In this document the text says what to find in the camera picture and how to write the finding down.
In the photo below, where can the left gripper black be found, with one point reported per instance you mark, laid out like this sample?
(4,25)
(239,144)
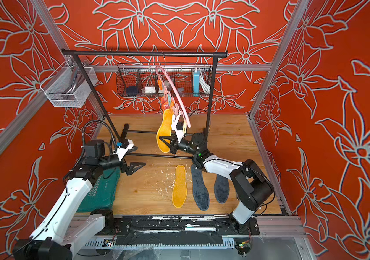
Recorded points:
(131,169)

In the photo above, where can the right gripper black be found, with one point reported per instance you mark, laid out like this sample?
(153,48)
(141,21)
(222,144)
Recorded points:
(174,146)

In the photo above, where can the yellow insole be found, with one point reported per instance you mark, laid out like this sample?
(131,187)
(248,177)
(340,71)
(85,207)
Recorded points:
(180,191)
(164,130)

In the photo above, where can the red insole front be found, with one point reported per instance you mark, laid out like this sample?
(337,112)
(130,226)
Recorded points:
(165,103)

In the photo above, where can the yellow insole front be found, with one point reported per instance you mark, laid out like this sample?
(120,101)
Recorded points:
(180,191)

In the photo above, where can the pink clip hanger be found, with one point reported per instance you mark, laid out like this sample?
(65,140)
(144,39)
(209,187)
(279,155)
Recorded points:
(169,90)

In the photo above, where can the dark grey insole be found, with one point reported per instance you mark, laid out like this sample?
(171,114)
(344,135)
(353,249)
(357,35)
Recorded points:
(221,189)
(199,190)

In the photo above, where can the dark grey insole front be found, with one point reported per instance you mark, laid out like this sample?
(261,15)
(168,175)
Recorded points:
(221,189)

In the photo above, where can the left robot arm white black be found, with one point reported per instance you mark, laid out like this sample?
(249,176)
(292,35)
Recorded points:
(50,240)

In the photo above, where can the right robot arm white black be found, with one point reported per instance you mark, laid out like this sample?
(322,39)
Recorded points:
(252,186)

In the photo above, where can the green plastic tool case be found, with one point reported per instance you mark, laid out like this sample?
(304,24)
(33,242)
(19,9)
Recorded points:
(102,194)

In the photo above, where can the white box in basket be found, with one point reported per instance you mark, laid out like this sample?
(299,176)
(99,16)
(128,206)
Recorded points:
(149,90)

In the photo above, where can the dark blue round item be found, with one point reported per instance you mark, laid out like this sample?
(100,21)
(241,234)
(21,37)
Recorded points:
(131,91)

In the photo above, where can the light blue box in basket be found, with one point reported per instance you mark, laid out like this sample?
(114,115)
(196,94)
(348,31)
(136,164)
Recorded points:
(196,82)

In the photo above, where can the black metal clothes rack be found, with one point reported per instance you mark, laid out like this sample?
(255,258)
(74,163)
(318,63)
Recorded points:
(146,104)

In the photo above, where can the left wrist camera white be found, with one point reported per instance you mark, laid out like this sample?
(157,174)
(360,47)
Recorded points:
(121,150)

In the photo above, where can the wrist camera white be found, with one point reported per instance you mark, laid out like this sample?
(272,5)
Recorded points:
(121,150)
(180,129)

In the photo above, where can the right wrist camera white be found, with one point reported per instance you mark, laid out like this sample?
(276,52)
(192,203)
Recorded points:
(180,129)

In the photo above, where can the black wire wall basket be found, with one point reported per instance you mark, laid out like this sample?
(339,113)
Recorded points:
(186,79)

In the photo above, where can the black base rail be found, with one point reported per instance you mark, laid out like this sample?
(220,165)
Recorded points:
(218,230)

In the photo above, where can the white mesh wall basket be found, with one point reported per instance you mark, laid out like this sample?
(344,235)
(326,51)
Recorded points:
(68,88)

